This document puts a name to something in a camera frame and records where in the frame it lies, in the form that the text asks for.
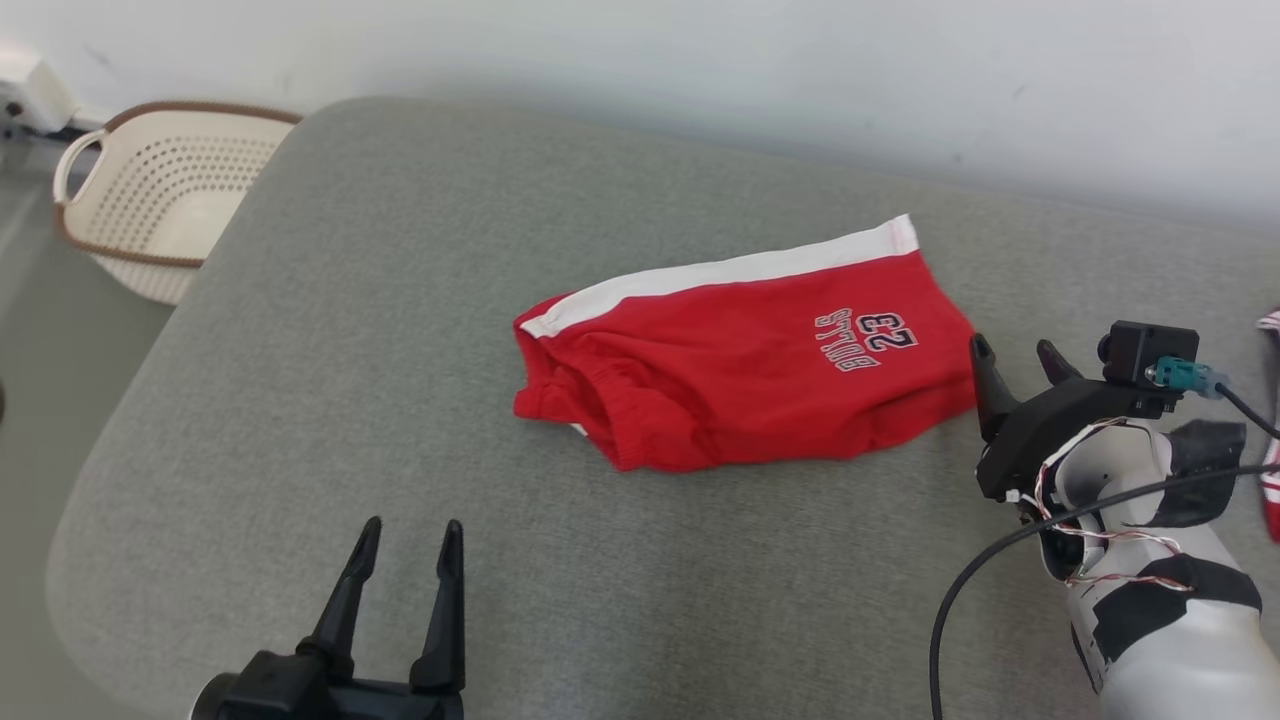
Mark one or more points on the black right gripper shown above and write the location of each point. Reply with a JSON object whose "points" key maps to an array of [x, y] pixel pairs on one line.
{"points": [[1040, 430]]}

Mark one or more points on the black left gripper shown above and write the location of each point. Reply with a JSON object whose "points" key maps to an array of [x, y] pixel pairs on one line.
{"points": [[300, 700]]}

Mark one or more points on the red basketball jersey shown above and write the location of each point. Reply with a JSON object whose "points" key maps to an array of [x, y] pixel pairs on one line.
{"points": [[1272, 480]]}

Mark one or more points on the red shorts white stripe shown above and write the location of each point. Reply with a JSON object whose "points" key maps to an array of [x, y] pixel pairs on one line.
{"points": [[720, 370]]}

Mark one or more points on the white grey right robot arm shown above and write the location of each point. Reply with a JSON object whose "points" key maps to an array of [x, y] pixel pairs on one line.
{"points": [[1190, 650]]}

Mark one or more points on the grey fabric sofa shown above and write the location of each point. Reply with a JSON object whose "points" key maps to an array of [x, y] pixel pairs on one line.
{"points": [[400, 350]]}

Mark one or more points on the cream perforated laundry basket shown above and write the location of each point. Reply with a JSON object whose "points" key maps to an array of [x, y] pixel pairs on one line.
{"points": [[160, 190]]}

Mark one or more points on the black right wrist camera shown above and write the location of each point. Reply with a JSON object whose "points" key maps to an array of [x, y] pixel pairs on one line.
{"points": [[1140, 350]]}

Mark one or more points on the white wall box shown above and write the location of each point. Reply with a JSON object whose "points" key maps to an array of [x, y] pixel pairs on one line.
{"points": [[35, 90]]}

